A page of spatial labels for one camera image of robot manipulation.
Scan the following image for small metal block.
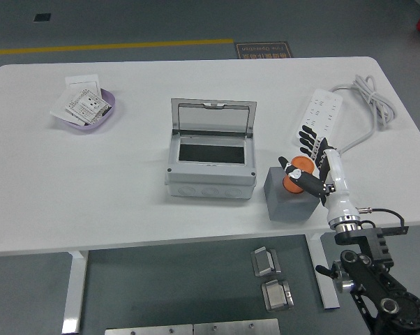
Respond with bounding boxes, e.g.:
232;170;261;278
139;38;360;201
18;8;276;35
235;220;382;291
261;278;295;313
250;246;283;278

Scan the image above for printed white socket panel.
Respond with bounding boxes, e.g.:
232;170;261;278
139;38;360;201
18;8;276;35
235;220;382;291
65;89;113;126

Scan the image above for orange cylinder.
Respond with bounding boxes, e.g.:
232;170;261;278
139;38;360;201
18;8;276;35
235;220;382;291
282;156;317;195

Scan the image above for white power strip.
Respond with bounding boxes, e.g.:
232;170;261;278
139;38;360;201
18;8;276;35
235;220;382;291
292;88;344;149

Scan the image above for brown floor sign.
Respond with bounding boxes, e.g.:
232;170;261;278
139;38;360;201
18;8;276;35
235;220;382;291
234;41;293;59

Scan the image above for plain white panel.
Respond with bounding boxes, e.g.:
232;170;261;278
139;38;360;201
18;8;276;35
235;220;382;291
50;89;87;127

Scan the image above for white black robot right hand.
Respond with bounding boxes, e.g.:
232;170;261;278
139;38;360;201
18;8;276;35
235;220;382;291
278;125;360;224

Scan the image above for grey power strip cable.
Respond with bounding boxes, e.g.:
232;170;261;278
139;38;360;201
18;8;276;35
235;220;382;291
330;74;396;154

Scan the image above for purple plastic tray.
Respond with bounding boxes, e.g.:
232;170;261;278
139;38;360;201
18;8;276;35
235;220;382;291
54;87;117;134

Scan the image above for grey junction box clear lid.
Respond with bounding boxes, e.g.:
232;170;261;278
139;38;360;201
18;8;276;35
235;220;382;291
165;98;258;200

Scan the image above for white wall switch plate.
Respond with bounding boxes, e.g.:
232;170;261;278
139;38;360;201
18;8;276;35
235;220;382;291
64;74;102;97

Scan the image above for white table leg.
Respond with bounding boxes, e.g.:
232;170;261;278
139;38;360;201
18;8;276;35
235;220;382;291
61;250;89;335
307;232;341;310

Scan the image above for metal base plate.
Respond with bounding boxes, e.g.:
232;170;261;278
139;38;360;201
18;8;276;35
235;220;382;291
104;324;194;335
193;318;280;335

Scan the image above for grey cube with round hole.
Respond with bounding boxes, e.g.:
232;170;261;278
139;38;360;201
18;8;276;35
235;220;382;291
263;166;322;222

